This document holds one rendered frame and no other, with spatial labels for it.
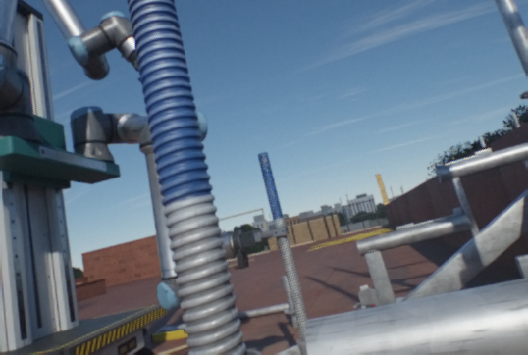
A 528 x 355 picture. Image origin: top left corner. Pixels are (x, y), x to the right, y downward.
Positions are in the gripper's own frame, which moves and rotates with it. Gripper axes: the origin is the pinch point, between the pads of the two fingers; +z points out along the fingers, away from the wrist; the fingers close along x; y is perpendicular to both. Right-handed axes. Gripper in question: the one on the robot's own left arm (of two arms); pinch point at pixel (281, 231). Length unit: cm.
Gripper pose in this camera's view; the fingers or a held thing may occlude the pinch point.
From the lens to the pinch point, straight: 138.7
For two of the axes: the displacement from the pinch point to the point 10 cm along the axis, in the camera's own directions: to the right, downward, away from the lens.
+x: 2.7, 1.6, 9.5
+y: -2.2, -9.5, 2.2
